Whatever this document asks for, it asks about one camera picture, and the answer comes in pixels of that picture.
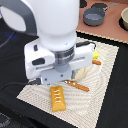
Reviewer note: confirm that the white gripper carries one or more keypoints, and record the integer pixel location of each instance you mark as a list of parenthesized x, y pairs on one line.
[(46, 66)]

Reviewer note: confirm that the orange toy bread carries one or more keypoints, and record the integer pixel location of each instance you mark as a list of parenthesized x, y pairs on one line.
[(57, 99)]

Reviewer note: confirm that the yellow toy box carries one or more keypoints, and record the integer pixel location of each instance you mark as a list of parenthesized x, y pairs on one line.
[(95, 55)]

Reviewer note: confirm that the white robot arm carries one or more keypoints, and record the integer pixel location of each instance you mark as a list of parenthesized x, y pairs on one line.
[(54, 22)]

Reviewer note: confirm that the round wooden plate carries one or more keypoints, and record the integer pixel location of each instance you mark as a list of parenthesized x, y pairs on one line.
[(80, 74)]

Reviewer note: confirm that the woven beige placemat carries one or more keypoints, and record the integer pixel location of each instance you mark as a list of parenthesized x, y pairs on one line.
[(82, 108)]

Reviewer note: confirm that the grey toy saucepan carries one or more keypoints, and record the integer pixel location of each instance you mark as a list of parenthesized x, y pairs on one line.
[(95, 16)]

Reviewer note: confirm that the pink stove board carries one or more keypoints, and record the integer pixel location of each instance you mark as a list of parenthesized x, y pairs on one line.
[(110, 28)]

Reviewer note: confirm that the beige toy bowl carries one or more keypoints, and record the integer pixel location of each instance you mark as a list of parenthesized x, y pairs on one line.
[(124, 16)]

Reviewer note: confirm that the fork with wooden handle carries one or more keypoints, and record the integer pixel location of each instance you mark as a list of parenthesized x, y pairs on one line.
[(78, 86)]

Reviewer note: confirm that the knife with wooden handle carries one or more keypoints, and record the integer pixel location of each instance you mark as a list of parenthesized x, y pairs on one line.
[(96, 62)]

